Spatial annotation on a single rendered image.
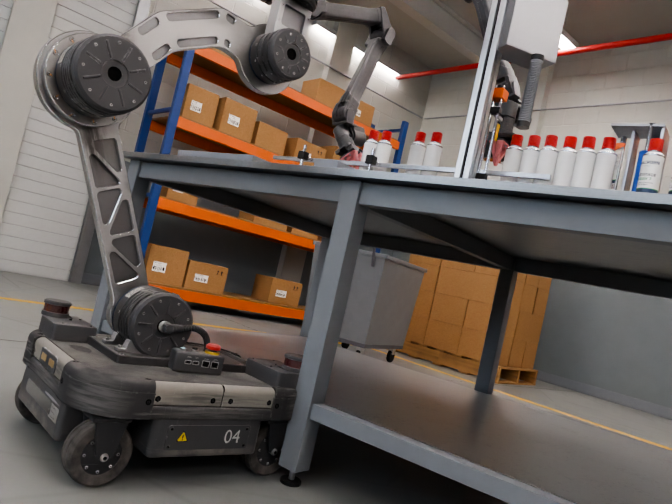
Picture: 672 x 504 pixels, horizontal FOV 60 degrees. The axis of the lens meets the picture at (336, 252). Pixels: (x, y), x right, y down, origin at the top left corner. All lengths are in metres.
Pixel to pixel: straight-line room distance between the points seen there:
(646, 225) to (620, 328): 5.10
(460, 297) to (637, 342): 1.79
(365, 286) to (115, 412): 3.05
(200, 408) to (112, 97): 0.73
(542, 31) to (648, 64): 5.22
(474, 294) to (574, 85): 2.98
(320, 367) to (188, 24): 0.97
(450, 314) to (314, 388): 4.00
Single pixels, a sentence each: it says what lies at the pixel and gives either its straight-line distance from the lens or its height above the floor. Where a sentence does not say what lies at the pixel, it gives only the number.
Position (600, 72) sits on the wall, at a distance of 7.25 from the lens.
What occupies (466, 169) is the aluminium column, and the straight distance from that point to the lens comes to 1.71.
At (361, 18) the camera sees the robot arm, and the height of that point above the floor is 1.51.
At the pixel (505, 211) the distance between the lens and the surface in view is 1.35.
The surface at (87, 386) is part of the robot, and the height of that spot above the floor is 0.21.
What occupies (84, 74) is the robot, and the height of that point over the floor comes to 0.85.
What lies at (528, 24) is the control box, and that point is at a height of 1.36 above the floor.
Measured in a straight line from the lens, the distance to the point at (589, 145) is 1.78.
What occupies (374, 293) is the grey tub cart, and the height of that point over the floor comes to 0.52.
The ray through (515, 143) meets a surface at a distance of 1.85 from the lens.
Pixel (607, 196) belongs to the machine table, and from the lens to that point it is 1.26.
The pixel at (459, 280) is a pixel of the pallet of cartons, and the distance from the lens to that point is 5.47.
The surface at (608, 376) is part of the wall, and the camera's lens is 6.37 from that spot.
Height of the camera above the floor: 0.54
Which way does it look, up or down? 3 degrees up
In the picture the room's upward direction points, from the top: 13 degrees clockwise
